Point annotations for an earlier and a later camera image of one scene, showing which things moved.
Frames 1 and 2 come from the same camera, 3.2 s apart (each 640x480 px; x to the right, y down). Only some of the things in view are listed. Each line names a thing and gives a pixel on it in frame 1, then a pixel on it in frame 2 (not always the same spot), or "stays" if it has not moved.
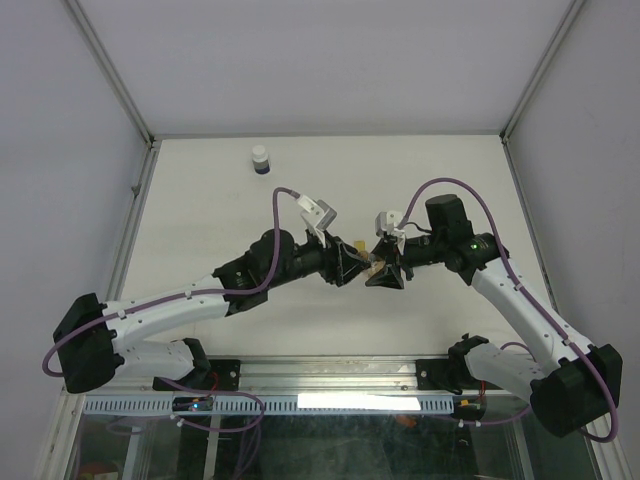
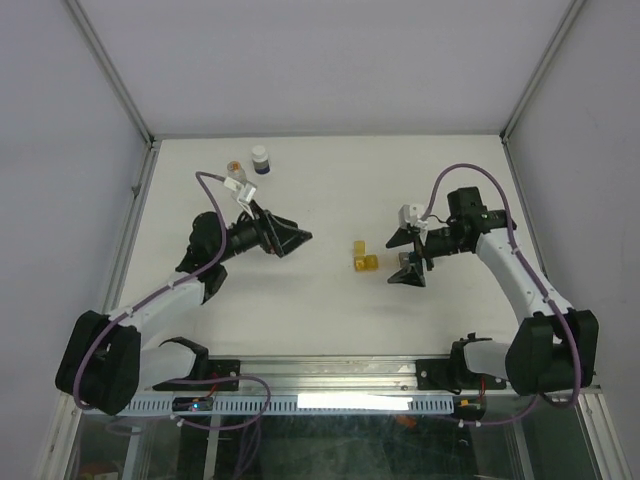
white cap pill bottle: [260, 158] stays
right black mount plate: [448, 375] stays
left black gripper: [341, 264] to [276, 234]
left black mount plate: [214, 374] stays
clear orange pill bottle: [377, 264] to [235, 170]
